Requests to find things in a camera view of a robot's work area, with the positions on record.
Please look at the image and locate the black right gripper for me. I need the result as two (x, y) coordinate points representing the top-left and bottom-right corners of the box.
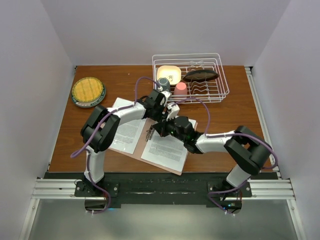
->
(152, 114), (186, 143)

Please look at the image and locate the pink file folder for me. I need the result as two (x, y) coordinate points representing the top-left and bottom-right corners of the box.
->
(109, 118), (188, 176)

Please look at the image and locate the printed paper document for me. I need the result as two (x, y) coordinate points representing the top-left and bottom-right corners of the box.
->
(107, 96), (148, 155)
(135, 119), (188, 176)

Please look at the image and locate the black folder clip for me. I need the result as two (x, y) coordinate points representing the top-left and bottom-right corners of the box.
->
(145, 126), (155, 142)

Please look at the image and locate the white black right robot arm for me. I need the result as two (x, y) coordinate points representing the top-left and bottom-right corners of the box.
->
(150, 116), (274, 197)

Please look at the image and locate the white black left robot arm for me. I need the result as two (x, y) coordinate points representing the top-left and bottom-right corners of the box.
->
(71, 89), (172, 196)

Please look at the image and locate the dark green mug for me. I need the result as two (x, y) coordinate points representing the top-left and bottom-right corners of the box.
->
(157, 77), (171, 92)

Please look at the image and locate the pink cup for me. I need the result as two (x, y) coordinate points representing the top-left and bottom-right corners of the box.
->
(173, 82), (188, 98)

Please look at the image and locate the cream square bowl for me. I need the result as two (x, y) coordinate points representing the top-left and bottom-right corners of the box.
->
(156, 65), (182, 86)

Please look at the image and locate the dark brown oval plate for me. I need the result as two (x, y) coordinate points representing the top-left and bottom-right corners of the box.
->
(182, 69), (220, 83)

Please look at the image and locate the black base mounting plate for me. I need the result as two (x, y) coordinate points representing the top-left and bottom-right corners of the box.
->
(38, 172), (277, 213)

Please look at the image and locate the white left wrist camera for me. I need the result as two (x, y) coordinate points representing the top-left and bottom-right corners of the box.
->
(160, 90), (172, 106)

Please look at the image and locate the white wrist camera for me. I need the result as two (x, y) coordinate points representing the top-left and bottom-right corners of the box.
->
(166, 102), (180, 120)
(160, 90), (172, 106)

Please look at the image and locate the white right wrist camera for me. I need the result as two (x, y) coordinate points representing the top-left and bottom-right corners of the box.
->
(166, 102), (180, 120)

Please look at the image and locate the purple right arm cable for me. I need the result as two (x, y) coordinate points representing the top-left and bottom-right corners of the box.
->
(169, 97), (280, 215)

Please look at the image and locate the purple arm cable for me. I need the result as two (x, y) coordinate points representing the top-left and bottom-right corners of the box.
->
(169, 97), (280, 215)
(70, 76), (162, 215)

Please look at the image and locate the white wire dish rack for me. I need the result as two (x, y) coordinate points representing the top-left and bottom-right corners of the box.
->
(152, 53), (230, 104)

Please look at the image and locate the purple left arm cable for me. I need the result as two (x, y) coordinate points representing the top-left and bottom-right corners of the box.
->
(70, 76), (162, 215)

